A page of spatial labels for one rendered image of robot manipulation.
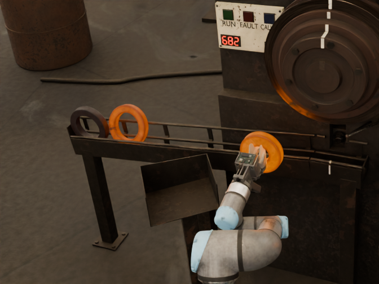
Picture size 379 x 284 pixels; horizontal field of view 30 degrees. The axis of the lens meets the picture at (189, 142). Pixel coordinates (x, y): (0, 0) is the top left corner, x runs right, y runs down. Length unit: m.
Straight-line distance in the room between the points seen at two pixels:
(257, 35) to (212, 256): 0.97
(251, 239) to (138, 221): 1.67
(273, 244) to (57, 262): 1.66
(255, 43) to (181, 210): 0.68
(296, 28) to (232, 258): 0.82
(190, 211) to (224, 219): 0.38
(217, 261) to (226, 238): 0.07
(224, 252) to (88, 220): 1.78
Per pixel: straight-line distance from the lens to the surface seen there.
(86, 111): 3.06
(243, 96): 2.75
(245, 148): 2.51
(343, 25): 2.32
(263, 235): 1.99
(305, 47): 2.32
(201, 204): 2.65
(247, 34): 2.64
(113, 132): 3.07
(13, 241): 3.66
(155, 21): 5.65
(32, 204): 3.86
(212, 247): 1.96
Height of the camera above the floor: 2.26
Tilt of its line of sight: 33 degrees down
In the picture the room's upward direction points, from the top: 7 degrees counter-clockwise
